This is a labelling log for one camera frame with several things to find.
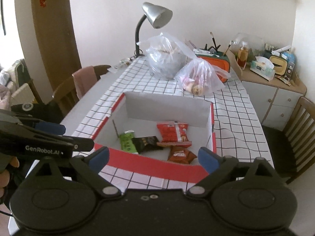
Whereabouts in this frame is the brown Oreo snack packet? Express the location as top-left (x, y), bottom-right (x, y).
top-left (168, 147), bottom-right (197, 165)

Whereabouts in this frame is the green snack packet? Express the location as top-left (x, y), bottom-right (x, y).
top-left (119, 130), bottom-right (137, 153)

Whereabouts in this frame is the red snack bag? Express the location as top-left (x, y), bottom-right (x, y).
top-left (157, 122), bottom-right (192, 148)

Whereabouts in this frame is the black snack packet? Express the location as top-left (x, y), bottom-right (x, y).
top-left (132, 136), bottom-right (163, 154)

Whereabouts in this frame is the small plastic bag with snacks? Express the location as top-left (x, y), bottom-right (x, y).
top-left (174, 57), bottom-right (231, 96)

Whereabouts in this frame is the left human hand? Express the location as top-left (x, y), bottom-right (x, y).
top-left (0, 157), bottom-right (19, 198)

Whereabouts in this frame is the left wooden chair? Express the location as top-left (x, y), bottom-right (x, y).
top-left (52, 65), bottom-right (111, 117)

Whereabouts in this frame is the wooden chair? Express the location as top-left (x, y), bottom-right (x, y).
top-left (262, 97), bottom-right (314, 184)
top-left (52, 65), bottom-right (111, 117)

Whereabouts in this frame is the pink cloth on chair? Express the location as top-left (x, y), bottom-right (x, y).
top-left (72, 66), bottom-right (100, 100)

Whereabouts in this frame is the red cardboard box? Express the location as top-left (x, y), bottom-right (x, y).
top-left (92, 92), bottom-right (216, 183)

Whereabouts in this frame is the right wooden chair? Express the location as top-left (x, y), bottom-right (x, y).
top-left (262, 97), bottom-right (314, 184)

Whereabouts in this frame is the white drawer cabinet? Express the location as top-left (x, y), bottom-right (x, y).
top-left (227, 51), bottom-right (307, 131)

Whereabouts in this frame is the power strip on table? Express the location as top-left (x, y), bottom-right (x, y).
top-left (108, 58), bottom-right (133, 74)

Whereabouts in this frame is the orange green box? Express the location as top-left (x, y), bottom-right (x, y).
top-left (192, 49), bottom-right (230, 84)

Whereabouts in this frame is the tissue box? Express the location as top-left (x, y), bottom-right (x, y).
top-left (250, 56), bottom-right (275, 81)

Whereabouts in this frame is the amber liquid bottle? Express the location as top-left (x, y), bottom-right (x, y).
top-left (237, 41), bottom-right (249, 70)

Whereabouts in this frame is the wooden door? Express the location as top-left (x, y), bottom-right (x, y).
top-left (31, 0), bottom-right (81, 90)

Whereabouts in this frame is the large clear plastic bag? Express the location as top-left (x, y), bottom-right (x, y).
top-left (137, 32), bottom-right (196, 80)

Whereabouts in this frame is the silver desk lamp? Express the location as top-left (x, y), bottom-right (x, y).
top-left (133, 2), bottom-right (174, 58)

